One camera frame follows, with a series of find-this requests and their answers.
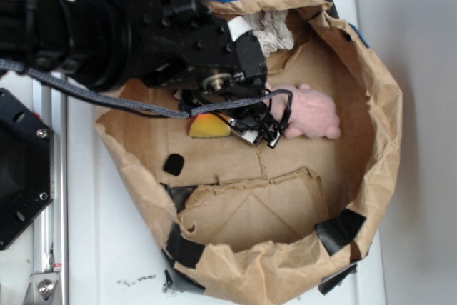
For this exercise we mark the brown paper bag bin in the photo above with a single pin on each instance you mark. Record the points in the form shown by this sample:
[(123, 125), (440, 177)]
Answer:
[(256, 225)]

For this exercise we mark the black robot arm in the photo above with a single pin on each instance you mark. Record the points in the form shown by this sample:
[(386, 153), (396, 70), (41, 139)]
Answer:
[(90, 50)]

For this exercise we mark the small black foam piece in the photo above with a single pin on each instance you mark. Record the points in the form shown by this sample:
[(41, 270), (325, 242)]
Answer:
[(174, 164)]

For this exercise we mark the yellow sponge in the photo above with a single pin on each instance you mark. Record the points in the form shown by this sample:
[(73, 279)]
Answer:
[(206, 126)]

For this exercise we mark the white crumpled paper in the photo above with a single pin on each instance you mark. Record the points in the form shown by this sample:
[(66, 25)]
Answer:
[(270, 28)]

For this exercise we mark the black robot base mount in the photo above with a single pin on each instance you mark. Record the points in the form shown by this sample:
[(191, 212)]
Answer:
[(25, 167)]

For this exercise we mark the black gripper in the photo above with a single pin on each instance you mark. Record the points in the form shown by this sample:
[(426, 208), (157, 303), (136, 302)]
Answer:
[(187, 47)]

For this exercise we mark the white plastic tray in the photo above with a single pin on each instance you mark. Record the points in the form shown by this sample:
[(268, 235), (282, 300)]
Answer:
[(113, 258)]

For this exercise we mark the aluminium rail frame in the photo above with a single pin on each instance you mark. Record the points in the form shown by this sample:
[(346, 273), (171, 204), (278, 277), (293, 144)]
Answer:
[(49, 281)]

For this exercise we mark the pink plush bunny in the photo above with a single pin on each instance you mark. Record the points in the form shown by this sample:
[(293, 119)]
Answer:
[(313, 113)]

